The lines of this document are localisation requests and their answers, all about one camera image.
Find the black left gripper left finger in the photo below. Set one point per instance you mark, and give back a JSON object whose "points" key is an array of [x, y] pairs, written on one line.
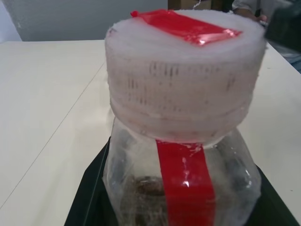
{"points": [[89, 200]]}

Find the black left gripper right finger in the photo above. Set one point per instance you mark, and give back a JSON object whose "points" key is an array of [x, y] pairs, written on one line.
{"points": [[277, 212]]}

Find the clear plastic bottle red tape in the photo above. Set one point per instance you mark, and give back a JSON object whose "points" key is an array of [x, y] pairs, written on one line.
{"points": [[178, 99]]}

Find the person's bare hand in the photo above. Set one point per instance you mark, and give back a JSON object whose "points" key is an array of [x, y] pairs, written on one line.
{"points": [[258, 18]]}

